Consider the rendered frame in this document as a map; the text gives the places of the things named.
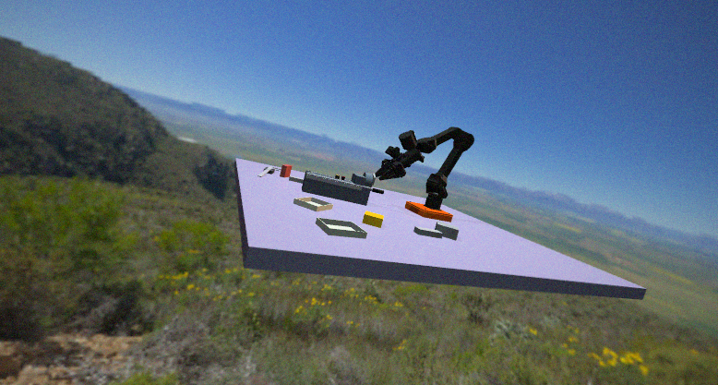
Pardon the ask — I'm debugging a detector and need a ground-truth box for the yellow square block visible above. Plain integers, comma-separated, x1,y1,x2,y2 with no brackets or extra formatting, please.
362,211,384,228

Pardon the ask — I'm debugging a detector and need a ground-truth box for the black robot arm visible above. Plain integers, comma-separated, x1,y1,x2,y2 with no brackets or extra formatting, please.
385,126,474,211

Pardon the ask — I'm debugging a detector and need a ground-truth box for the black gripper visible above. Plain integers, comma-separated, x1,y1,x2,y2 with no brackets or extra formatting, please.
375,153,412,180

